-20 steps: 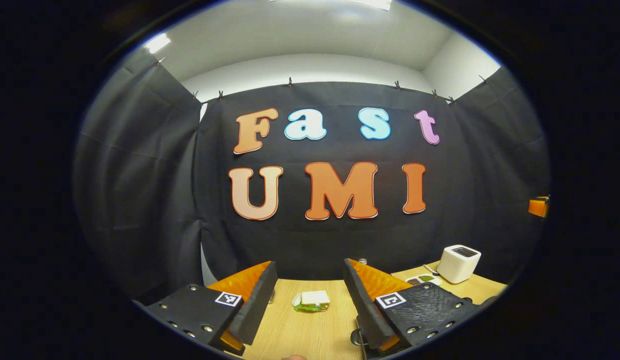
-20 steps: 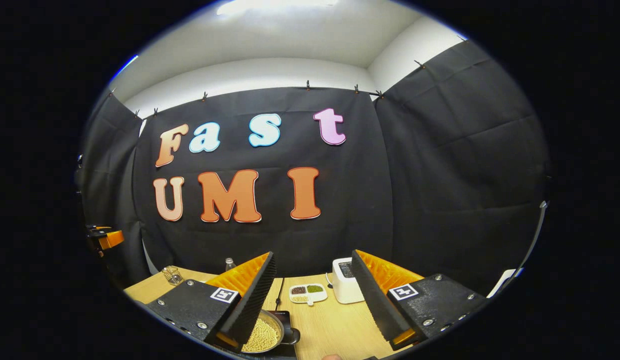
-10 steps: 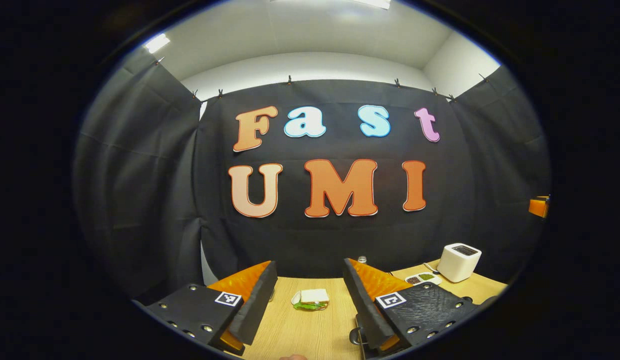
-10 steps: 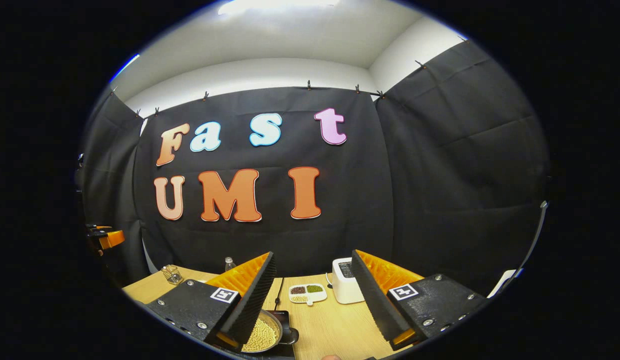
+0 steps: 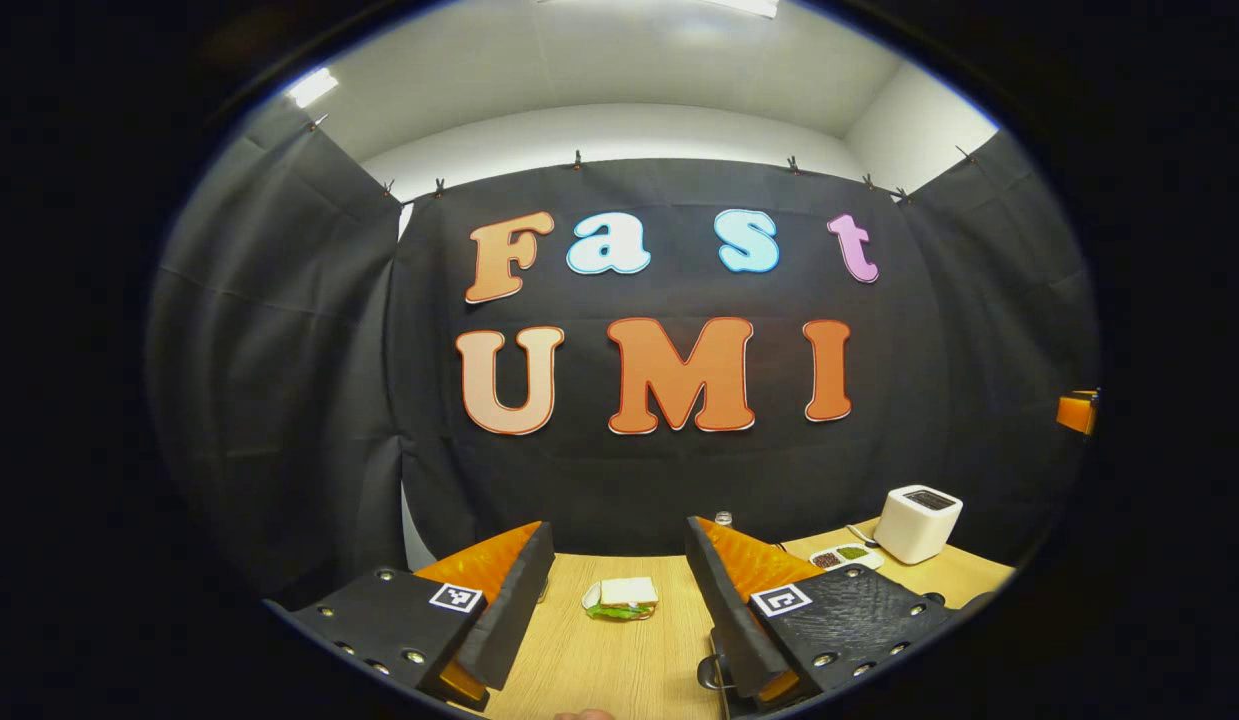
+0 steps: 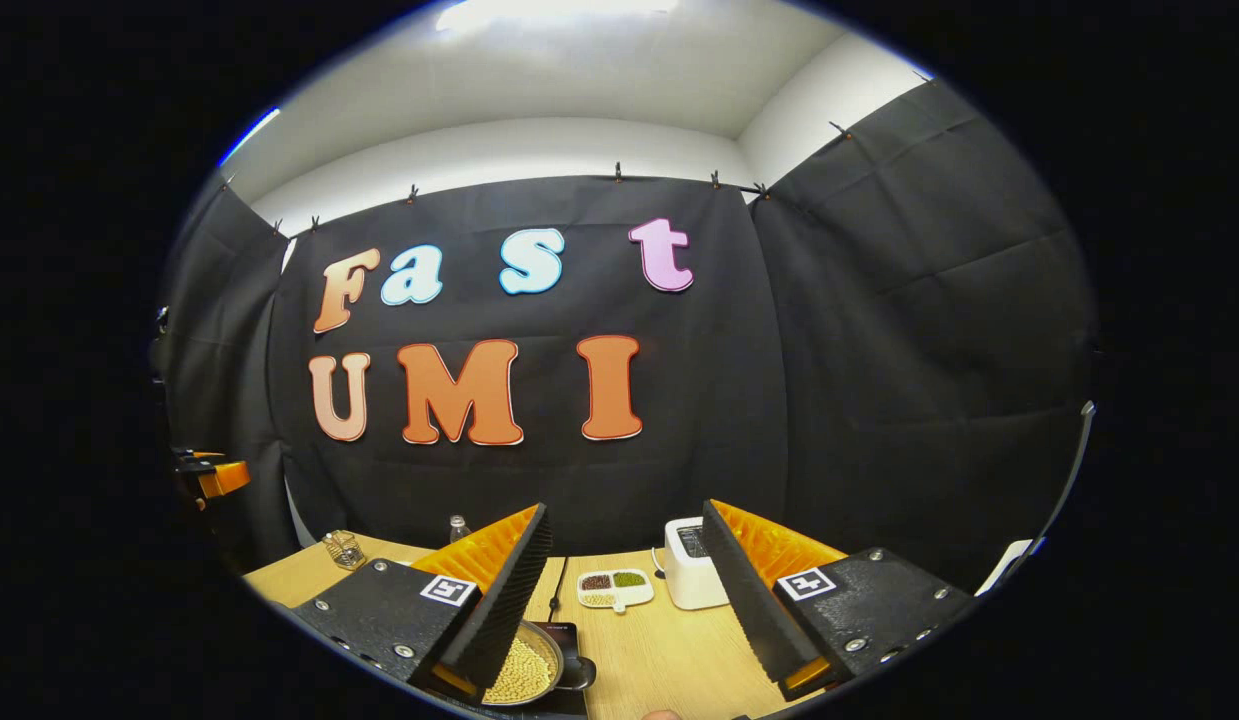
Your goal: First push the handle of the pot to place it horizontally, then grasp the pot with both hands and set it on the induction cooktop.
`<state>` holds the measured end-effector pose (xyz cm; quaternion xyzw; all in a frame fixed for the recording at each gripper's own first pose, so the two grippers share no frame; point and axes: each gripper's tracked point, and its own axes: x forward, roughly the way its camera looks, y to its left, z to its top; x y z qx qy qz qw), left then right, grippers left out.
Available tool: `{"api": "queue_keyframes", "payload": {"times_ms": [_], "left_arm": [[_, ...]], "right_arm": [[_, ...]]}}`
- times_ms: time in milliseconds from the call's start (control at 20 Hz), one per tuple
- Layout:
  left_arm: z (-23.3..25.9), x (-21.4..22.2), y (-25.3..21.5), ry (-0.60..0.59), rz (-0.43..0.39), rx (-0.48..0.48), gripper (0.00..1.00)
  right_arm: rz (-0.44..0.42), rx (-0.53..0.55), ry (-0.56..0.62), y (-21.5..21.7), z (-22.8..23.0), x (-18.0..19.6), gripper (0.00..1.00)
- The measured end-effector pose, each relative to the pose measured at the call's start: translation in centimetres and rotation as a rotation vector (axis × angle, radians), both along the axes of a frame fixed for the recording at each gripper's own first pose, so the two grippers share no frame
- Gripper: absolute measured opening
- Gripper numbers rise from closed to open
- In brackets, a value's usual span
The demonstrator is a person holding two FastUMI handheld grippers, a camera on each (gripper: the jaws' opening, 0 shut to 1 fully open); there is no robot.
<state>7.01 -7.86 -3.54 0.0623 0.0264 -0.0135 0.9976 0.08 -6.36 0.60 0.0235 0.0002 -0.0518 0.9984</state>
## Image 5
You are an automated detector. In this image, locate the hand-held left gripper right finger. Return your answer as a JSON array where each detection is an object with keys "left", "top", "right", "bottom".
[{"left": 684, "top": 515, "right": 980, "bottom": 716}]

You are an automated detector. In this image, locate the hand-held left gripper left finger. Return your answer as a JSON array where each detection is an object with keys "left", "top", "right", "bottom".
[{"left": 264, "top": 520, "right": 557, "bottom": 713}]

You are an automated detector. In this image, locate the steel pot with black handles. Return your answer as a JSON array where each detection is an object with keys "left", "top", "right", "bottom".
[{"left": 696, "top": 628, "right": 742, "bottom": 719}]

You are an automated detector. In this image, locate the sandwich with lettuce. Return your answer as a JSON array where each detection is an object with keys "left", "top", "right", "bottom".
[{"left": 589, "top": 576, "right": 660, "bottom": 622}]

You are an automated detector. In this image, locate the white divided spice dish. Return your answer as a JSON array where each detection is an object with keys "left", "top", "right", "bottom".
[{"left": 809, "top": 543, "right": 886, "bottom": 573}]

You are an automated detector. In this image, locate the white toaster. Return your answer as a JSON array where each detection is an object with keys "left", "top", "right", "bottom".
[{"left": 873, "top": 485, "right": 964, "bottom": 566}]

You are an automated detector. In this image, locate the black backdrop cloth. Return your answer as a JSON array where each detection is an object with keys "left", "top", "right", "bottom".
[{"left": 144, "top": 95, "right": 1100, "bottom": 611}]

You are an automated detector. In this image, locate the row of black cloth clips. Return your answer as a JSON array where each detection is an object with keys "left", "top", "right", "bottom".
[{"left": 307, "top": 113, "right": 980, "bottom": 203}]

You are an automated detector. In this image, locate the small ceiling light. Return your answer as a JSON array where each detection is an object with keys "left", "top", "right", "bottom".
[{"left": 284, "top": 67, "right": 340, "bottom": 109}]

